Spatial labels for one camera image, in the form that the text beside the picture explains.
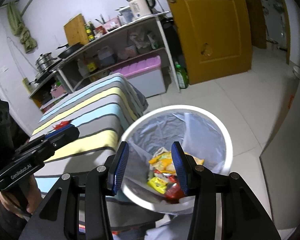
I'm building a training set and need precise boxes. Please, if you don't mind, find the grey refrigerator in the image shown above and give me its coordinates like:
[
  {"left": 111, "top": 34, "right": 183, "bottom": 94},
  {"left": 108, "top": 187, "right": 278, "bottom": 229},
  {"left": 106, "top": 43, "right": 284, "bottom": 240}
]
[{"left": 261, "top": 82, "right": 300, "bottom": 230}]

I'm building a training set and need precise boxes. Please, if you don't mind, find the steel steamer pot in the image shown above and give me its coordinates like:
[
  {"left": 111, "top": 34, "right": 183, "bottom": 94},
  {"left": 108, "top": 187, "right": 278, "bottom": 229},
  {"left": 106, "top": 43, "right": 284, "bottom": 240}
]
[{"left": 36, "top": 52, "right": 57, "bottom": 73}]

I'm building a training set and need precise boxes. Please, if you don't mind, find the pink plastic basket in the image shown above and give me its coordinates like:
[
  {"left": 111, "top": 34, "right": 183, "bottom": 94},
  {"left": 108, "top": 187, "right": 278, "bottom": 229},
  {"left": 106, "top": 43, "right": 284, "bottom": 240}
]
[{"left": 50, "top": 85, "right": 66, "bottom": 98}]

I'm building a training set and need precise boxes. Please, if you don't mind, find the white metal shelf rack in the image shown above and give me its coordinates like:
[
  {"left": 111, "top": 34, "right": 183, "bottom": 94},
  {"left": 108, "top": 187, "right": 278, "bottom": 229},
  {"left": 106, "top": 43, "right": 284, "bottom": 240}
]
[{"left": 52, "top": 11, "right": 180, "bottom": 93}]

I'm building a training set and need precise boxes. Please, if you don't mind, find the pink utensil holder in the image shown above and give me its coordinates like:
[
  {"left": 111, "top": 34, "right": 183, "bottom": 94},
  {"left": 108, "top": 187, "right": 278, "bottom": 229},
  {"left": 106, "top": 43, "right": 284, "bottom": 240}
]
[{"left": 103, "top": 16, "right": 122, "bottom": 32}]

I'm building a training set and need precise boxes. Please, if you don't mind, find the yellow biscuit bag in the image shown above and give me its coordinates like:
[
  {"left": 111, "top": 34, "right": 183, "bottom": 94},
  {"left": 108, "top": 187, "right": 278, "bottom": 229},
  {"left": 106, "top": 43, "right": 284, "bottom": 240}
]
[{"left": 148, "top": 151, "right": 205, "bottom": 176}]

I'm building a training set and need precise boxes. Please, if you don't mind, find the pink lid storage box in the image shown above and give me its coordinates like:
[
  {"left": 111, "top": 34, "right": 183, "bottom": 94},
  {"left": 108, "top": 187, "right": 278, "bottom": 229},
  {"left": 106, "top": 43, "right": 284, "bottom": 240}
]
[{"left": 112, "top": 54, "right": 166, "bottom": 98}]

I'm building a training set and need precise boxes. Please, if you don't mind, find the person's left hand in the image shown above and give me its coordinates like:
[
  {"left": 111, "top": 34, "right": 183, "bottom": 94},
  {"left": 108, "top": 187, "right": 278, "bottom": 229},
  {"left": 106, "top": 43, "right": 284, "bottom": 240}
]
[{"left": 0, "top": 175, "right": 43, "bottom": 218}]

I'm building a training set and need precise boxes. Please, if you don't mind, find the orange wooden door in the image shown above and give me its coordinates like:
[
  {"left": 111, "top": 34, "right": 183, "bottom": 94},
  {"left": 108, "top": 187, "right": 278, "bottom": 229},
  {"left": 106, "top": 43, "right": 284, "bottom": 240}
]
[{"left": 167, "top": 0, "right": 253, "bottom": 85}]

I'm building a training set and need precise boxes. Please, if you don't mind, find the red wrapper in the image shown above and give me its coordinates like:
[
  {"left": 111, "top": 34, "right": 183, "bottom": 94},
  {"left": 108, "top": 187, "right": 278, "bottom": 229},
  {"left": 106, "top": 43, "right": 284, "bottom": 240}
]
[{"left": 53, "top": 120, "right": 71, "bottom": 130}]

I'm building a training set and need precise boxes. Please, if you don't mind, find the black frying pan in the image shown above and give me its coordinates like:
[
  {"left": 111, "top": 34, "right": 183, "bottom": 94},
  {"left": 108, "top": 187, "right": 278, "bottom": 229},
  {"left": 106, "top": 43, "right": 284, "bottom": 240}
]
[{"left": 56, "top": 42, "right": 84, "bottom": 59}]

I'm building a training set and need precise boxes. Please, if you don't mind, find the grey oil jug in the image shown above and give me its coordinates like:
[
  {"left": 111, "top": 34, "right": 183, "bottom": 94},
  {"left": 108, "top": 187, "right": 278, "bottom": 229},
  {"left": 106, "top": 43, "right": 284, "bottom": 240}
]
[{"left": 97, "top": 46, "right": 116, "bottom": 67}]

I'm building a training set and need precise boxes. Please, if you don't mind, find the yellow small snack packet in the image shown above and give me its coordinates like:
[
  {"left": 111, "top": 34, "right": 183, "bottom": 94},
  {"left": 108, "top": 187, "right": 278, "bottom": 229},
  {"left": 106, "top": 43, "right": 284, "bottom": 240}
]
[{"left": 147, "top": 177, "right": 168, "bottom": 194}]

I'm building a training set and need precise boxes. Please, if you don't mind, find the green detergent bottle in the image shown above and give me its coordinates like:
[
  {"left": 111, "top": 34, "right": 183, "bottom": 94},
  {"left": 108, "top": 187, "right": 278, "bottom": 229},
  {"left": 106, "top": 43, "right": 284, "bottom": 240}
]
[{"left": 174, "top": 61, "right": 189, "bottom": 89}]

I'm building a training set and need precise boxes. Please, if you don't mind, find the striped table cloth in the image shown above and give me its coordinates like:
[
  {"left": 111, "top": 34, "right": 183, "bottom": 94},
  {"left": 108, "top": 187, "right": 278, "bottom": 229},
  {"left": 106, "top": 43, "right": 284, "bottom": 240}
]
[{"left": 30, "top": 74, "right": 148, "bottom": 194}]

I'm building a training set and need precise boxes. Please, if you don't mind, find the red plastic bag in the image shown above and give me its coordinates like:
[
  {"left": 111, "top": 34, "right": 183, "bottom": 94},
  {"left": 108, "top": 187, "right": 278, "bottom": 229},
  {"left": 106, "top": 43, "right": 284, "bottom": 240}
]
[{"left": 165, "top": 175, "right": 185, "bottom": 200}]

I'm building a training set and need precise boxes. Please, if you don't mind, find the clear plastic container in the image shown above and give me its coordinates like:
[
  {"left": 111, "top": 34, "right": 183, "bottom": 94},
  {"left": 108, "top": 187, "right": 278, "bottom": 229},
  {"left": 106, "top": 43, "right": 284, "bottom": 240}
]
[{"left": 118, "top": 6, "right": 134, "bottom": 24}]

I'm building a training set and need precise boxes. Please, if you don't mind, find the white electric kettle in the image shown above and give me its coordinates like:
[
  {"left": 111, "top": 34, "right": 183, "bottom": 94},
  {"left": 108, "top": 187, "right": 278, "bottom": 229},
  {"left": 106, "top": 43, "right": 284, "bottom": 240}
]
[{"left": 127, "top": 0, "right": 155, "bottom": 20}]

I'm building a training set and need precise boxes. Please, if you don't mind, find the induction cooktop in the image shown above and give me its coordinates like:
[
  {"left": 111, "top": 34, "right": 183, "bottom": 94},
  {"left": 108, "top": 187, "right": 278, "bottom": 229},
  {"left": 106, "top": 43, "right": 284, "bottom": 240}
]
[{"left": 29, "top": 69, "right": 57, "bottom": 84}]

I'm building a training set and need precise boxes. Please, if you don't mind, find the wooden cutting board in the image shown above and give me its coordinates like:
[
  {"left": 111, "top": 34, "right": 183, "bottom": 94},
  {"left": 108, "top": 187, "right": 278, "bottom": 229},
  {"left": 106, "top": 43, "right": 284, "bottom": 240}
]
[{"left": 64, "top": 14, "right": 89, "bottom": 46}]

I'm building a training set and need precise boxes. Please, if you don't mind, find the green hanging cloth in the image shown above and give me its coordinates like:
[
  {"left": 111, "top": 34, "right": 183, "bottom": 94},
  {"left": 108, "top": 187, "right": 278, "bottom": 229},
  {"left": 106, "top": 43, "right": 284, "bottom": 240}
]
[{"left": 6, "top": 2, "right": 37, "bottom": 53}]

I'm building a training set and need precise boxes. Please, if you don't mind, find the white round trash bin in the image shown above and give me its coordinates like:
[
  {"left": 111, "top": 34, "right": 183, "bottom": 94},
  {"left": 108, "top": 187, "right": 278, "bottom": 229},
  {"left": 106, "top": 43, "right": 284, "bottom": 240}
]
[{"left": 121, "top": 105, "right": 234, "bottom": 215}]

